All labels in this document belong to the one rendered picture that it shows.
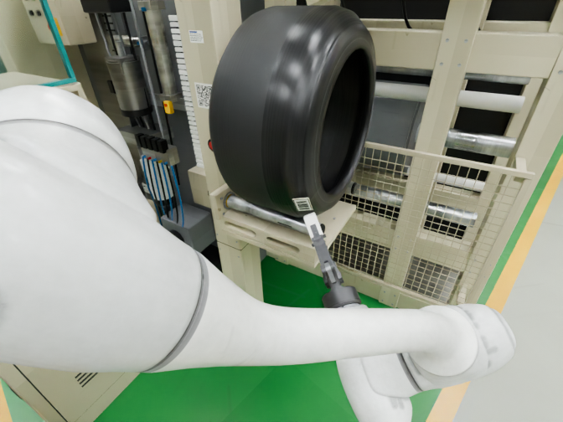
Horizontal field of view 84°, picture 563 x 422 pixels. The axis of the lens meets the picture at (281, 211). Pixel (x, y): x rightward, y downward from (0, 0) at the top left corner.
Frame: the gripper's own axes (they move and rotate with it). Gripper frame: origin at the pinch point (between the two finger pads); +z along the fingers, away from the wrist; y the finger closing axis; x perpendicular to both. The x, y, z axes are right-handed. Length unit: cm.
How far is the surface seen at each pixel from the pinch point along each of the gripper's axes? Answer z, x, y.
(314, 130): 13.5, 7.9, -16.2
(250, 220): 19.8, -18.9, 18.1
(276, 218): 14.5, -10.0, 14.3
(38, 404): -10, -111, 33
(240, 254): 24, -33, 45
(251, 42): 33.8, 2.2, -27.8
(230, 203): 26.6, -23.1, 14.2
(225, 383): -15, -65, 85
